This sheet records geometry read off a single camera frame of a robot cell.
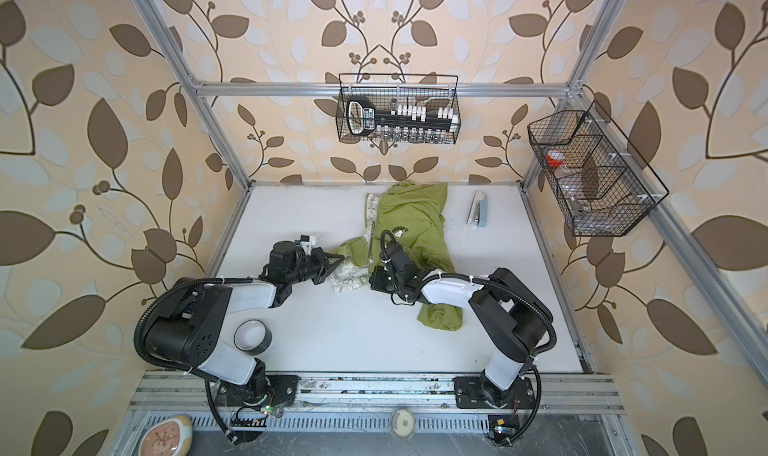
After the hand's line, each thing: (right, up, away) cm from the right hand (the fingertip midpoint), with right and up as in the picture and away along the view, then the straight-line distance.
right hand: (369, 282), depth 88 cm
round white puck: (+9, -23, -27) cm, 37 cm away
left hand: (-7, +8, -1) cm, 11 cm away
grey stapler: (+38, +20, +20) cm, 47 cm away
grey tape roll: (-32, -14, -6) cm, 36 cm away
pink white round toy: (-44, -30, -22) cm, 57 cm away
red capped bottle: (+52, +36, -8) cm, 63 cm away
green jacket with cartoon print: (+14, +21, +13) cm, 28 cm away
